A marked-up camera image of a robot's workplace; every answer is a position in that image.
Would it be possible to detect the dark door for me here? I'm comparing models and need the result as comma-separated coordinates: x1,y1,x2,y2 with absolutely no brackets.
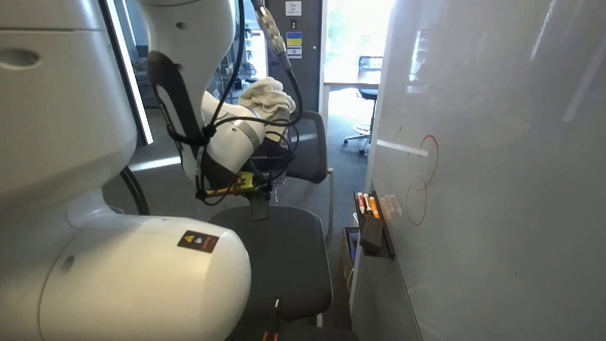
263,0,326,113

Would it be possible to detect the black robot mount table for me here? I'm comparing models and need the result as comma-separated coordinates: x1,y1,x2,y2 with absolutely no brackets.
233,314,358,341

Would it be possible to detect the grey office chair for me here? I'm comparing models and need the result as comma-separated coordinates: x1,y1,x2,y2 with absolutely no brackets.
207,109,337,329

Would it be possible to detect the thick black cable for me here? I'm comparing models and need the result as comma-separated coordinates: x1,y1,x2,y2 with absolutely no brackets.
118,164,154,217

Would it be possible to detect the gold wrist camera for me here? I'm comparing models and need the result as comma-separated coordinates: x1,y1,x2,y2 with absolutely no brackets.
205,173,258,196

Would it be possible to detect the black backed whiteboard eraser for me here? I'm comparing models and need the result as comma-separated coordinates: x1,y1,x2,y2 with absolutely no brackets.
358,213,387,255

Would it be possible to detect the white meeting table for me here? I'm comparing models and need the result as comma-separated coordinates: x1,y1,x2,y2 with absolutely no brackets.
322,77,381,90

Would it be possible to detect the white cloth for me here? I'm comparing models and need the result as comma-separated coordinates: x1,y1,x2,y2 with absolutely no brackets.
237,73,299,143

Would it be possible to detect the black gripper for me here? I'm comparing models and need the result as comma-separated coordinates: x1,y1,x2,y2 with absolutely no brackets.
243,153,286,209

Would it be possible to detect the white window frame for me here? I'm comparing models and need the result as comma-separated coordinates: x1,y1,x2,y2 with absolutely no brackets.
101,0,157,147

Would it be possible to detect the black bar clamp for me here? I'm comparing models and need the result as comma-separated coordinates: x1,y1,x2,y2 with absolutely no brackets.
262,295,284,341

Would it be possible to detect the thin black cable with connector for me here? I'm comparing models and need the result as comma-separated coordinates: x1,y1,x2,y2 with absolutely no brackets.
195,0,307,204

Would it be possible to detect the blue yellow poster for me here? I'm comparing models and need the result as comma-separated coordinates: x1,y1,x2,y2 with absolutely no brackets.
286,29,305,62

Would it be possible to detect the whiteboard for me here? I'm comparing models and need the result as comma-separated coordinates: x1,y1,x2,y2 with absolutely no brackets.
366,0,606,341

